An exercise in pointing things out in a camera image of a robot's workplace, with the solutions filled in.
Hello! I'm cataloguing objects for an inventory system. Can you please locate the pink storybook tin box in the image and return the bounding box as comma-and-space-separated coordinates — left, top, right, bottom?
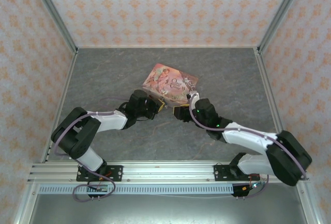
141, 63, 200, 107

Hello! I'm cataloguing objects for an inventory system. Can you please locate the small circuit board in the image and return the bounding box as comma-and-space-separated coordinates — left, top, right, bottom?
88, 184, 109, 193
242, 182, 262, 191

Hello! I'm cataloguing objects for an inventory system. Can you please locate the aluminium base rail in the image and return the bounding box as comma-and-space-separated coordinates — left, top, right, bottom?
27, 160, 311, 184

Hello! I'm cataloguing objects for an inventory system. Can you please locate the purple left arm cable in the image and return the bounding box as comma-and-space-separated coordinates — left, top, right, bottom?
53, 97, 130, 159

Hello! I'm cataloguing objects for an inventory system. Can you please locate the aluminium table side rail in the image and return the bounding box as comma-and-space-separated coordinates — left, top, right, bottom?
40, 49, 79, 163
253, 48, 284, 135

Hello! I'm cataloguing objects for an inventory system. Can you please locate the white slotted cable duct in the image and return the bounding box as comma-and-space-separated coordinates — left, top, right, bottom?
38, 184, 235, 195

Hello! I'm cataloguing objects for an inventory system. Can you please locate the aluminium frame post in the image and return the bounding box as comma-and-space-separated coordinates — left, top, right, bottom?
27, 0, 79, 54
258, 0, 309, 54

